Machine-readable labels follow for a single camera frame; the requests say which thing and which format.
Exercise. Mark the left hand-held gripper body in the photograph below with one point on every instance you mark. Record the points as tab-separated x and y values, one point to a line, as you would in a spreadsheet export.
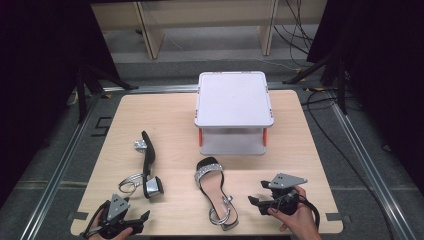
117	206

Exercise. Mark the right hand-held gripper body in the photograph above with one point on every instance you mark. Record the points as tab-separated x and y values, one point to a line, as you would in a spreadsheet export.
283	200

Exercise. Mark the black sandal with silver heel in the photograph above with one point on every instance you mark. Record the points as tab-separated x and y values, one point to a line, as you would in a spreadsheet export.
148	153

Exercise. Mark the white two-tier shoe rack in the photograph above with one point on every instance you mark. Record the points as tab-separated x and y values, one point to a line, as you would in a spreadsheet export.
233	100

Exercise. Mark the person's left hand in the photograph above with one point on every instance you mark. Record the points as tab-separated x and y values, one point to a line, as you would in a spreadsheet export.
125	233

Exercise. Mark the person's right hand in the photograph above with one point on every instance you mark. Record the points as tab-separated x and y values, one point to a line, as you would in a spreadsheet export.
300	221

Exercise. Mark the black tripod stand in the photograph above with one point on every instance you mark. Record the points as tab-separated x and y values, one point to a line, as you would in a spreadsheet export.
83	93
340	83

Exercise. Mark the black curtain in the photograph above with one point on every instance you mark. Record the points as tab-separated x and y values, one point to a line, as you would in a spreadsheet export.
36	83
383	66

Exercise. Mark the light wooden desk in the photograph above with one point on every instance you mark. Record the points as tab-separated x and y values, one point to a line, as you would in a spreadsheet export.
206	13

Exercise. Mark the metal floor rail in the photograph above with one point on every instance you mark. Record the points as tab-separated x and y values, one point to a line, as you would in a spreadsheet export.
56	173
363	153

